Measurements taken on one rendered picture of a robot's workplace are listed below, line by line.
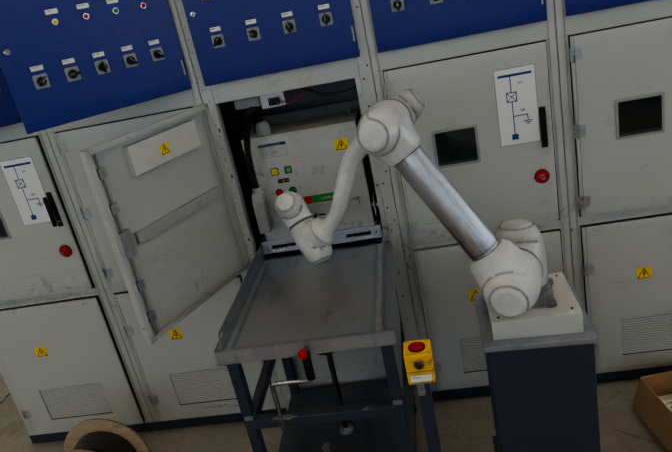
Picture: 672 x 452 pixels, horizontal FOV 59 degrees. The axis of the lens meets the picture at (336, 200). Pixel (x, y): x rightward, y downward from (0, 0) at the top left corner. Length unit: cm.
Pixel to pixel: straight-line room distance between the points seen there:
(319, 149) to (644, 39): 130
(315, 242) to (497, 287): 68
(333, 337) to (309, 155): 85
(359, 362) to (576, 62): 161
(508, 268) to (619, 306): 115
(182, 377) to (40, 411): 81
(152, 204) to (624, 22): 187
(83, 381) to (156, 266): 113
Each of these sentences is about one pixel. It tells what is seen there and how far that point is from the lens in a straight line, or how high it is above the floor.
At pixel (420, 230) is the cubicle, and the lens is 252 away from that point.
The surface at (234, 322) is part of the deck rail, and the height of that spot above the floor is 86.
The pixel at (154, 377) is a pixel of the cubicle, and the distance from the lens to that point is 313.
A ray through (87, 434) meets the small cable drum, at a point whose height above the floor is 33.
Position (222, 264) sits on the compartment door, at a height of 91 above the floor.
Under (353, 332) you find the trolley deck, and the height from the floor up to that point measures 85.
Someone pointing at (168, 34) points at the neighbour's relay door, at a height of 187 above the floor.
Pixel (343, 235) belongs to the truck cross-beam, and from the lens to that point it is 259.
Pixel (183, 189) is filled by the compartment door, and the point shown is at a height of 129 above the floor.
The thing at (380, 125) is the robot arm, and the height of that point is 153.
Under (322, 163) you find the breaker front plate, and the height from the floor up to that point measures 124.
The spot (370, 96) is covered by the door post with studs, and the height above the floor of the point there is 149.
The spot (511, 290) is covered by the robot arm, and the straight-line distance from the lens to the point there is 176.
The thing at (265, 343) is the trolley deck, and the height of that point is 85.
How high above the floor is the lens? 190
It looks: 19 degrees down
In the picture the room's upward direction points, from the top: 12 degrees counter-clockwise
